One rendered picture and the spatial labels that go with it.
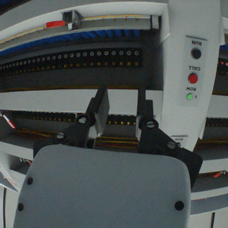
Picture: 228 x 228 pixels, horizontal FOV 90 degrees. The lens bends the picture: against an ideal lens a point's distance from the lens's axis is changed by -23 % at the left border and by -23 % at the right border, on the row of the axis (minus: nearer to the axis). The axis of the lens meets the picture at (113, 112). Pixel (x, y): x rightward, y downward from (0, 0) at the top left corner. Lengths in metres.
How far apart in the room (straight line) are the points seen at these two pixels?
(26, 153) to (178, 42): 0.50
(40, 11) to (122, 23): 0.15
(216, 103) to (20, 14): 0.42
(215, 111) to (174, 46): 0.16
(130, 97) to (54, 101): 0.15
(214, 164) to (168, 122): 0.24
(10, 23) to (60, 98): 0.20
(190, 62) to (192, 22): 0.07
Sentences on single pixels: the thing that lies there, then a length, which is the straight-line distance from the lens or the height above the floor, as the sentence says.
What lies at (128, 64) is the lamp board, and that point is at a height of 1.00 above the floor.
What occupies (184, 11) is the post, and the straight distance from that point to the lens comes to 0.25.
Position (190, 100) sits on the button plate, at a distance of 0.27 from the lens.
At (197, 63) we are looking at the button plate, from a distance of 0.26.
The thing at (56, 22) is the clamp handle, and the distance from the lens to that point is 0.21.
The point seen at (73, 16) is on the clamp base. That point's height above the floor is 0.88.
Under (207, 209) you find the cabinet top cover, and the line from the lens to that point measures 0.91.
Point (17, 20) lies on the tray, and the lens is 0.32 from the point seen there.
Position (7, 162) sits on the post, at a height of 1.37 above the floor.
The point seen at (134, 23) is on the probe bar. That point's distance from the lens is 0.28.
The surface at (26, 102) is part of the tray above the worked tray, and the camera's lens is 0.36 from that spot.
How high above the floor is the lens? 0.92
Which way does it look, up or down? 31 degrees up
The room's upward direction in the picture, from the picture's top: 177 degrees clockwise
